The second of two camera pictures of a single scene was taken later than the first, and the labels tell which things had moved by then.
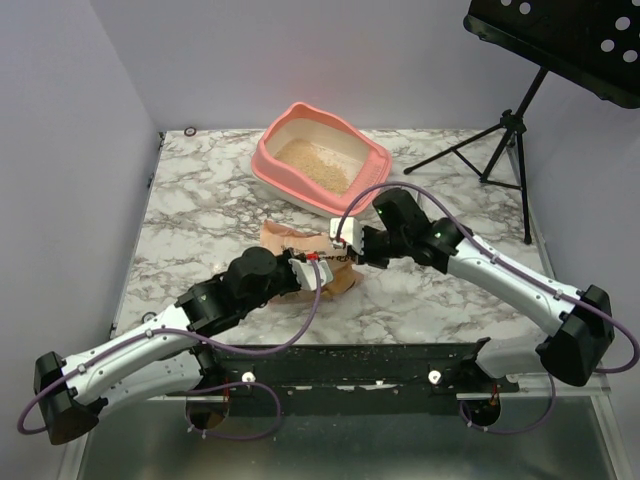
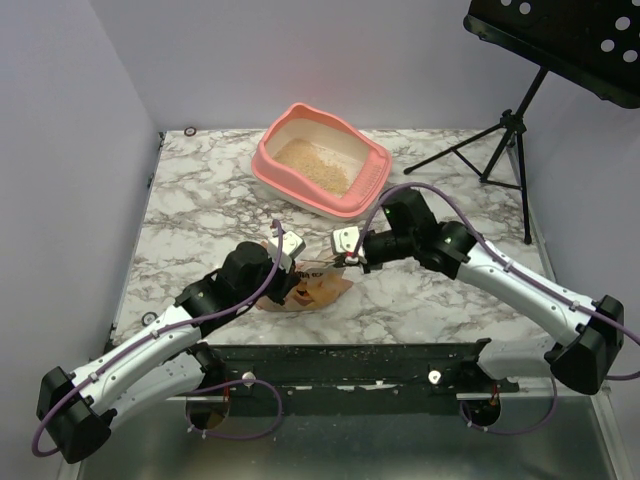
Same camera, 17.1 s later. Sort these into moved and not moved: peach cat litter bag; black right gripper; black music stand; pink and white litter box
Moved: peach cat litter bag
Not moved: pink and white litter box; black music stand; black right gripper
